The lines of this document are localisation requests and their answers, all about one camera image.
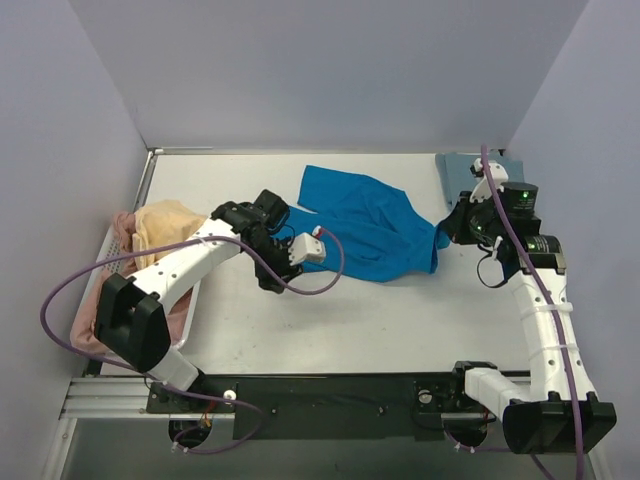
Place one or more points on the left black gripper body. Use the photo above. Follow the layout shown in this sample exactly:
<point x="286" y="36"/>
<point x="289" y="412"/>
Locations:
<point x="276" y="270"/>

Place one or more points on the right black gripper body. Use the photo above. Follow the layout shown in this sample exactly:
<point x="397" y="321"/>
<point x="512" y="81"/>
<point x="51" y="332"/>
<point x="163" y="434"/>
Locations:
<point x="456" y="226"/>

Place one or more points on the bright blue t shirt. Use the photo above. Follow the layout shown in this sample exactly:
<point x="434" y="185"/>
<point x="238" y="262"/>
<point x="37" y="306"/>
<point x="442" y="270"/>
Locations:
<point x="382" y="236"/>

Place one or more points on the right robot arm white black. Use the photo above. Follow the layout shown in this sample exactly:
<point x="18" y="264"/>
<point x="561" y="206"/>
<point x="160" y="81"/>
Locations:
<point x="559" y="412"/>

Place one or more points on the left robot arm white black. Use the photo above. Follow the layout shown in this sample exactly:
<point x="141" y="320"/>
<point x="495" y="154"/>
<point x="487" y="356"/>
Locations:
<point x="213" y="244"/>

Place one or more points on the folded grey-blue t shirt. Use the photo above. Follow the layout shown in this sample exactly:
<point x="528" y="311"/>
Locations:
<point x="455" y="172"/>

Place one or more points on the pale yellow t shirt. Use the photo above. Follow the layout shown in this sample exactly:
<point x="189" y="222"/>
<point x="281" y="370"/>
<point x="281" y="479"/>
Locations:
<point x="163" y="223"/>

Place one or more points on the white perforated plastic basket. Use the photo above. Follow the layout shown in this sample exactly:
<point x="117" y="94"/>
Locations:
<point x="141" y="314"/>

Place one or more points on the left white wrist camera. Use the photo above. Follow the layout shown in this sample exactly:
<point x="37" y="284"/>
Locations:
<point x="307" y="247"/>

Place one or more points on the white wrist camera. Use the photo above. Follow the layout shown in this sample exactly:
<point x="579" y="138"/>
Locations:
<point x="307" y="247"/>
<point x="483" y="191"/>

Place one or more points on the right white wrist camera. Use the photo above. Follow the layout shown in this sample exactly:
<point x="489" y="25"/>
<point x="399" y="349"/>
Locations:
<point x="483" y="191"/>

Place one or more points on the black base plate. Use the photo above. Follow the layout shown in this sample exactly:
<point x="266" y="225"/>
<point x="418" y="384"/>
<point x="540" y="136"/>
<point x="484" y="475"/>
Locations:
<point x="421" y="406"/>

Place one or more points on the aluminium rail frame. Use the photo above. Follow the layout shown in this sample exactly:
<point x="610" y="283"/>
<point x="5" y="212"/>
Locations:
<point x="119" y="397"/>

